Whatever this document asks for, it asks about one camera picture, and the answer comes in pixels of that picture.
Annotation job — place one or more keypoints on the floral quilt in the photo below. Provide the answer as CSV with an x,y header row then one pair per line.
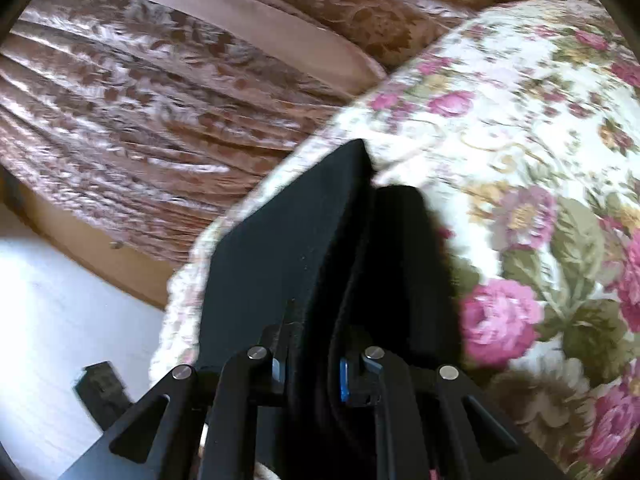
x,y
500,135

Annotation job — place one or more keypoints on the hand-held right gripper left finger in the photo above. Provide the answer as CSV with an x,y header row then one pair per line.
x,y
278,371

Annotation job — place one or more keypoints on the brown floral bed cover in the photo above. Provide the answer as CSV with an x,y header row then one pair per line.
x,y
375,10

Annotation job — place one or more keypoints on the brown patterned bed skirt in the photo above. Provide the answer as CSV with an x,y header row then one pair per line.
x,y
125,125

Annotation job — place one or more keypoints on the wooden bed base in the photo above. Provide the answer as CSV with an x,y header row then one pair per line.
x,y
75,240

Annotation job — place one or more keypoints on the small black device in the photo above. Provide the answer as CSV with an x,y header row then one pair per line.
x,y
102,392

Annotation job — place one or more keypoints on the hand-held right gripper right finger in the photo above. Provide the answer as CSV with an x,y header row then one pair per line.
x,y
344,378

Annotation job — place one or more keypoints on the black pants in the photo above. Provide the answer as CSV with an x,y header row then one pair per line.
x,y
280,240

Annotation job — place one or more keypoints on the tan satin fabric band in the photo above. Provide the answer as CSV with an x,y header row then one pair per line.
x,y
300,45

